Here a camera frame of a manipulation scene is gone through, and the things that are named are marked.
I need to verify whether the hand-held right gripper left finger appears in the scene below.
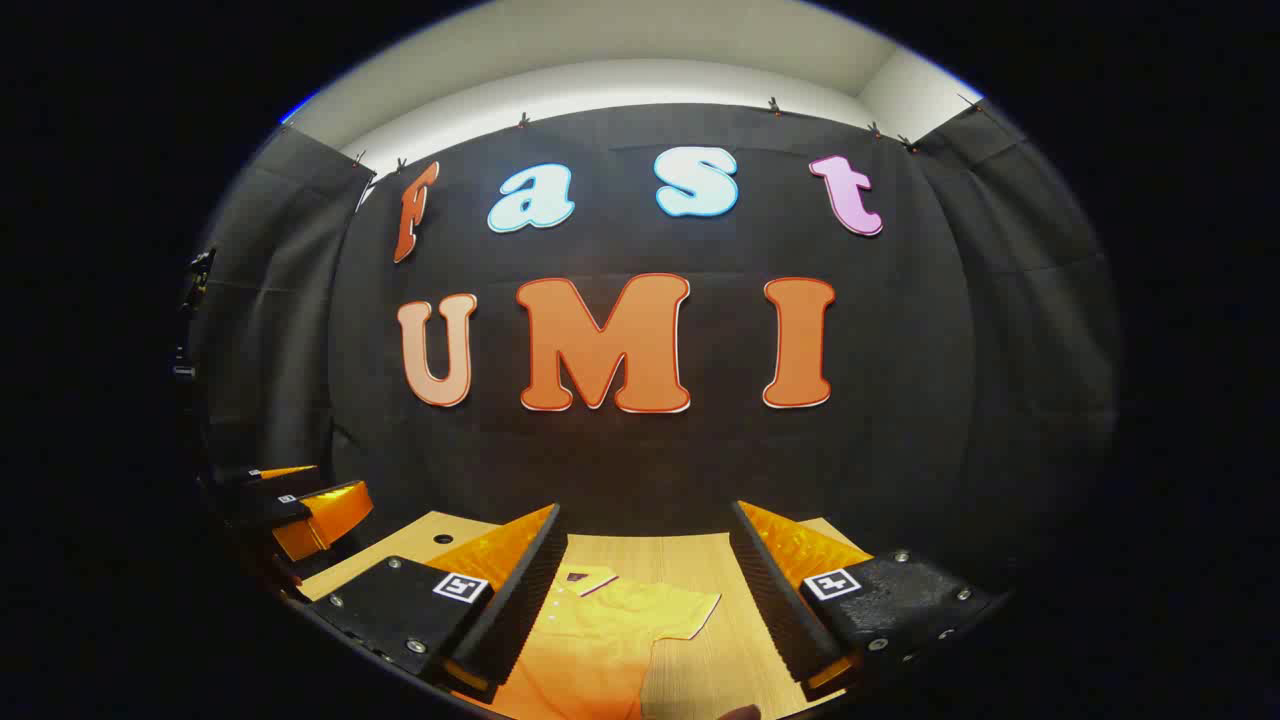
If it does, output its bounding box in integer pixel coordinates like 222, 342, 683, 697
305, 503, 569, 706

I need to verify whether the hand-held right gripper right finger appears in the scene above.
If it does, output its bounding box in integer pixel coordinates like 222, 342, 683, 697
728, 500, 1006, 701

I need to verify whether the orange polo T-shirt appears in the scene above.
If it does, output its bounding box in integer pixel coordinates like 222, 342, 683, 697
480, 565, 723, 720

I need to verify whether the black device on stand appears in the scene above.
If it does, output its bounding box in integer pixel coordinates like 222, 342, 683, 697
172, 248, 218, 383

